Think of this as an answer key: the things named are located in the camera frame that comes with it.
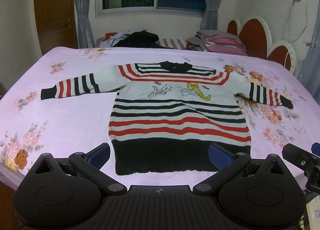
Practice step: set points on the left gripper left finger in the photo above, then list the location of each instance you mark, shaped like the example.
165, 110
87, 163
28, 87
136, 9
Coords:
88, 165

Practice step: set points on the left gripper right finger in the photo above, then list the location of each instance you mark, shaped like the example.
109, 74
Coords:
229, 166

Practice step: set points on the striped knit sweater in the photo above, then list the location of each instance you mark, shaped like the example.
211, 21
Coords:
166, 115

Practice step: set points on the dark clothes pile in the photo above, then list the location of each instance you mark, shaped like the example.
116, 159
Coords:
139, 38

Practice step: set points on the folded pink grey bedding stack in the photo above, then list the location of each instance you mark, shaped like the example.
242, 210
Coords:
217, 42

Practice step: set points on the red white scalloped headboard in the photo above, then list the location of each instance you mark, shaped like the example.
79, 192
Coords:
256, 36

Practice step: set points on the brown wooden door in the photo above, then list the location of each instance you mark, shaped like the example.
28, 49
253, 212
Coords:
55, 24

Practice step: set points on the left grey curtain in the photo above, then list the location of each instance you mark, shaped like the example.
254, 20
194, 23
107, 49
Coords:
85, 37

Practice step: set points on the wall hook bracket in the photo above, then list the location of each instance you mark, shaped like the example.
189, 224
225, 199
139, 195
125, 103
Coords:
311, 44

